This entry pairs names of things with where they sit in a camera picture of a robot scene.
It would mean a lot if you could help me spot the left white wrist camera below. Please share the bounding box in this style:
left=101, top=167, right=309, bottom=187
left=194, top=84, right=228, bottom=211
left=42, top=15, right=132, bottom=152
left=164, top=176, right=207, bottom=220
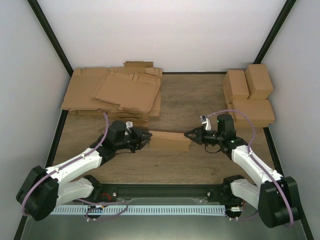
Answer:
left=125, top=121, right=133, bottom=135

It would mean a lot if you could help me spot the folded cardboard box back left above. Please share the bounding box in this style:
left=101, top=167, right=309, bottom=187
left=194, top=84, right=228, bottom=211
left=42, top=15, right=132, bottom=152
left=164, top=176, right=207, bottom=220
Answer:
left=222, top=69, right=250, bottom=105

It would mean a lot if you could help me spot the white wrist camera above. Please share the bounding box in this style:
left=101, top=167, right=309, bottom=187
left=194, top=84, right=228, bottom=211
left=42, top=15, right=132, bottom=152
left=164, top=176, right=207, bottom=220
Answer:
left=200, top=115, right=212, bottom=131
left=125, top=121, right=133, bottom=135

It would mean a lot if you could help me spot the purple cable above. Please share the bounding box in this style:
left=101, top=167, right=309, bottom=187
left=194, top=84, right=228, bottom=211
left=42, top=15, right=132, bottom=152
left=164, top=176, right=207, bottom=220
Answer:
left=21, top=112, right=130, bottom=223
left=204, top=110, right=294, bottom=227

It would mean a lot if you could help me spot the folded cardboard box back right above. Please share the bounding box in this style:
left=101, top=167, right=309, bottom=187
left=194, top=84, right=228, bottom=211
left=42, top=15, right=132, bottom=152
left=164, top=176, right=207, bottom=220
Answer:
left=245, top=64, right=274, bottom=100

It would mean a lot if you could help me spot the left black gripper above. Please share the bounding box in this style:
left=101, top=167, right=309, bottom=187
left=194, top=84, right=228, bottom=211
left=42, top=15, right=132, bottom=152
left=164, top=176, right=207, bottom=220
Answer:
left=115, top=127, right=153, bottom=154

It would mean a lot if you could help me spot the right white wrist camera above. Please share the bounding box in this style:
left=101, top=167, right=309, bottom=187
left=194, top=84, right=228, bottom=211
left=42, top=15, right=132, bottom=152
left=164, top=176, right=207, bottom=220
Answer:
left=200, top=115, right=212, bottom=131

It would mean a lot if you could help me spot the stack of flat cardboard sheets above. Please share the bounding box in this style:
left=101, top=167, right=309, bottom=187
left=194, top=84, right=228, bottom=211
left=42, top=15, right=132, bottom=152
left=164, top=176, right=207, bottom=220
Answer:
left=61, top=61, right=163, bottom=128

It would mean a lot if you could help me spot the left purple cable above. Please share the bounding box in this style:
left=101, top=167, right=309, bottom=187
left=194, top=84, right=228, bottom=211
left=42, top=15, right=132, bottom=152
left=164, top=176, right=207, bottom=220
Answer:
left=21, top=112, right=130, bottom=223

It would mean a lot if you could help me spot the right black frame post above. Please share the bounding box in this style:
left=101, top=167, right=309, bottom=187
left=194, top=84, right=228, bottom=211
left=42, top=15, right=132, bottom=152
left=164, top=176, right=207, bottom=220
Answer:
left=253, top=0, right=297, bottom=64

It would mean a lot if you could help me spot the black frame post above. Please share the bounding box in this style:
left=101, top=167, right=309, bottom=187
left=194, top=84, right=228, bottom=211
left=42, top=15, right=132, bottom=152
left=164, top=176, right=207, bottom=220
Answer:
left=253, top=0, right=297, bottom=64
left=27, top=0, right=74, bottom=77

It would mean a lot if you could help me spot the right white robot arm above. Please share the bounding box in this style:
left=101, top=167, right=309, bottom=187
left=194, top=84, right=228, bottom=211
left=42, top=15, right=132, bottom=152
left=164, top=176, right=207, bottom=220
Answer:
left=184, top=110, right=303, bottom=228

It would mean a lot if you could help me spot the folded cardboard box front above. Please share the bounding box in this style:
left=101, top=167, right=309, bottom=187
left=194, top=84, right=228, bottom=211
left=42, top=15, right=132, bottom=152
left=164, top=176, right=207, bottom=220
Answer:
left=227, top=99, right=276, bottom=128

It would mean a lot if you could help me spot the black aluminium front rail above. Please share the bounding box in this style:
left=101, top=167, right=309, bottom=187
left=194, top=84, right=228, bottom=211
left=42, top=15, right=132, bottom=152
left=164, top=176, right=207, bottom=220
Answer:
left=31, top=183, right=297, bottom=201

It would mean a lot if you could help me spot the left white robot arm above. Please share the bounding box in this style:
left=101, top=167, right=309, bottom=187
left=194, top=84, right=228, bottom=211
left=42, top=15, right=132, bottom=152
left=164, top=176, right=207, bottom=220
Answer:
left=16, top=121, right=152, bottom=221

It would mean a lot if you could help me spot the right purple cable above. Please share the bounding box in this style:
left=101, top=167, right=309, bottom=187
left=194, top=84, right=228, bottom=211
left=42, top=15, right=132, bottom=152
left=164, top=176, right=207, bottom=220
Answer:
left=204, top=110, right=294, bottom=227

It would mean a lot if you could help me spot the light blue slotted cable duct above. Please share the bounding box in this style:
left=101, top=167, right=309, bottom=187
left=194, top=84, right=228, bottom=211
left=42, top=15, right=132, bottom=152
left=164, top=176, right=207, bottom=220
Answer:
left=51, top=205, right=226, bottom=216

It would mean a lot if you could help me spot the left black frame post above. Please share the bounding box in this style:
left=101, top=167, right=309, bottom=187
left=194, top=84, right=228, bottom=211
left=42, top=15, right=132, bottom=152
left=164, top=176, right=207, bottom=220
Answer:
left=27, top=0, right=74, bottom=77

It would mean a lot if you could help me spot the brown cardboard box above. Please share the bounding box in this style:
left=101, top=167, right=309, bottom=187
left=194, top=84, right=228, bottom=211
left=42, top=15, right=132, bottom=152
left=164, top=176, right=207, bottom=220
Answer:
left=149, top=131, right=191, bottom=152

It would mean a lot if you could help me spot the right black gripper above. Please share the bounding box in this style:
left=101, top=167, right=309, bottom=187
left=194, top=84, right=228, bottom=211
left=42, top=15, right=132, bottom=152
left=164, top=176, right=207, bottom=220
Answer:
left=185, top=125, right=224, bottom=147

